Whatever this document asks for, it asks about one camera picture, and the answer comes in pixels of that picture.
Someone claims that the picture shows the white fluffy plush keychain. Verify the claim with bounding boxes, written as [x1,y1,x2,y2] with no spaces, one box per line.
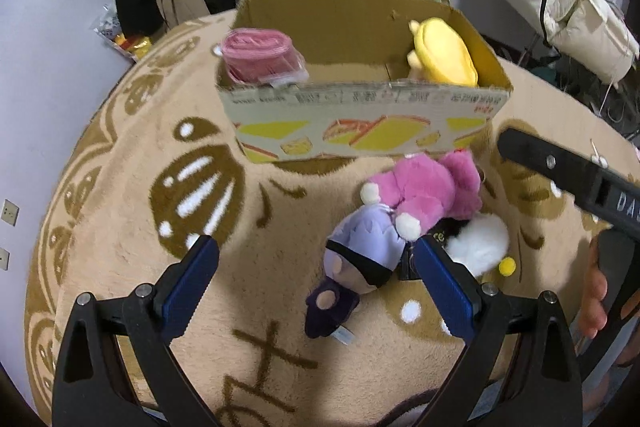
[445,213,516,279]

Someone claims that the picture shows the pink plush toy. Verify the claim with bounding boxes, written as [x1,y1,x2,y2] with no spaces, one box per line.
[360,150,482,242]

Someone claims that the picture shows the purple haired plush doll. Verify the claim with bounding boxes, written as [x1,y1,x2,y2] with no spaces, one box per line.
[305,204,407,339]

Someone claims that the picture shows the yellow plush toy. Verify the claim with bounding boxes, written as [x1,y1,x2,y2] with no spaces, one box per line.
[407,17,478,88]

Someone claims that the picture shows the right hand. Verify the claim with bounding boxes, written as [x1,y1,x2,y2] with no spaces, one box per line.
[578,234,639,366]

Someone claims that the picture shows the cardboard box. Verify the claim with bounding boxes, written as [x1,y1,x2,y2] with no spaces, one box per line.
[217,0,513,164]

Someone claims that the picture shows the snack bags on floor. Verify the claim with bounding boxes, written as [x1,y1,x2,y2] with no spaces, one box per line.
[91,4,152,63]

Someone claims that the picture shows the pink rolled bag pack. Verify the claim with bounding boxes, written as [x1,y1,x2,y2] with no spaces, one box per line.
[214,28,309,87]

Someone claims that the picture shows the wall socket lower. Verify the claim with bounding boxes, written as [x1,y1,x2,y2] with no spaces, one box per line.
[0,248,10,271]

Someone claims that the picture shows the wall socket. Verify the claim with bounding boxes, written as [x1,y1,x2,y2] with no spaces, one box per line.
[0,199,20,227]
[0,248,10,271]

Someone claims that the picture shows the wall socket upper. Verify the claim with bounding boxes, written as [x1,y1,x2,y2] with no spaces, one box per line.
[0,199,20,227]

